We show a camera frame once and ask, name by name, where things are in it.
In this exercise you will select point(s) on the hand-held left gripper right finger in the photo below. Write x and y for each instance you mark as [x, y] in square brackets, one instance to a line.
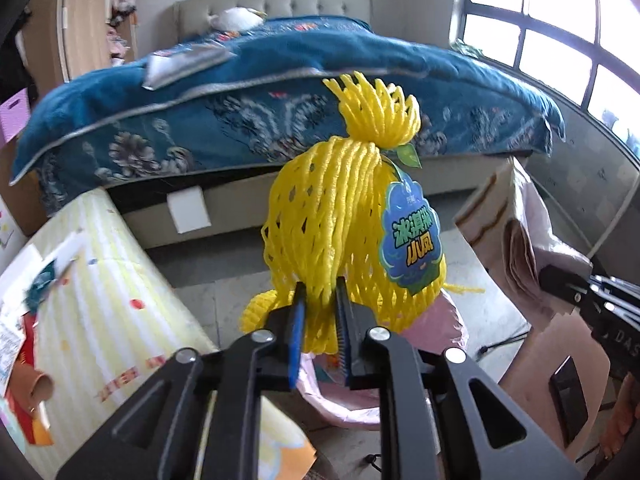
[342, 332]

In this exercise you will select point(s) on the pink hanging clothes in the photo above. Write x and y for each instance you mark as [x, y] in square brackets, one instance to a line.
[121, 0]

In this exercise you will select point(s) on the beige upholstered bed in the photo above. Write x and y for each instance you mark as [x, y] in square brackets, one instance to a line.
[240, 210]

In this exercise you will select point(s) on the brown cardboard box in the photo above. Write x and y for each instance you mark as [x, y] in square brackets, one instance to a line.
[530, 375]

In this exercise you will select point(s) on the red paper packaging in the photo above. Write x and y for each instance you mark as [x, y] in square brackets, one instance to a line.
[30, 425]

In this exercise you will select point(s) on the wooden nightstand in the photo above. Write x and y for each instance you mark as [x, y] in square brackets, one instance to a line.
[20, 180]

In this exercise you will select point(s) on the bed with blue blanket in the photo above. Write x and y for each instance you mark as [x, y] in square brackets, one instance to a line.
[250, 85]

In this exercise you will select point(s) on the printed white leaflet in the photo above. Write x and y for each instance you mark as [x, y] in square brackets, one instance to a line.
[9, 345]

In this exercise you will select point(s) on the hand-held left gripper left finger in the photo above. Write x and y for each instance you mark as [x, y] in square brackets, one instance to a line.
[297, 342]

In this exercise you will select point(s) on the arched grid window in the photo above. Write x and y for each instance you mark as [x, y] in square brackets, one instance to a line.
[550, 20]

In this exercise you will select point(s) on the yellow foam fruit net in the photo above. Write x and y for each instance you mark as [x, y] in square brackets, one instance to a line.
[325, 200]

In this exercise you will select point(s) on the black phone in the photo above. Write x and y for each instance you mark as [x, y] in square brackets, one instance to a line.
[570, 400]

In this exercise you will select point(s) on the white paper sheet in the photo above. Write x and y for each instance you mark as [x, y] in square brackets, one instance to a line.
[65, 255]

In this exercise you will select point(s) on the wooden wardrobe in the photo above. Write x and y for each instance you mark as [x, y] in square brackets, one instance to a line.
[85, 15]

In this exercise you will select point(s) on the pink storage box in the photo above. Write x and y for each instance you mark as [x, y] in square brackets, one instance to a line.
[14, 115]

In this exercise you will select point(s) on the person's right hand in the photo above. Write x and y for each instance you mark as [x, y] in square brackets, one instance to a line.
[622, 420]

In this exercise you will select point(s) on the teal wrapper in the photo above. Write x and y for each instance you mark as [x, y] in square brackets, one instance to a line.
[40, 287]

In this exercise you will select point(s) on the folded grey cloth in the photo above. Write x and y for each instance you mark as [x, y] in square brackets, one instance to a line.
[185, 62]

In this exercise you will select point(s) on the white tag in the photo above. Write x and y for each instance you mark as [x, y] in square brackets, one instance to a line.
[189, 210]

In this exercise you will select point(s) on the yellow striped tablecloth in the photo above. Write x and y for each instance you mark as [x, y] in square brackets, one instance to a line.
[115, 310]

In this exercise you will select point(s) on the pink plastic bag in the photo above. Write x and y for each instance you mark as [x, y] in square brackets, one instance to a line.
[345, 405]

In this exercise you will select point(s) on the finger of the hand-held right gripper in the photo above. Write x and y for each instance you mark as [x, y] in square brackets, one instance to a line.
[565, 285]

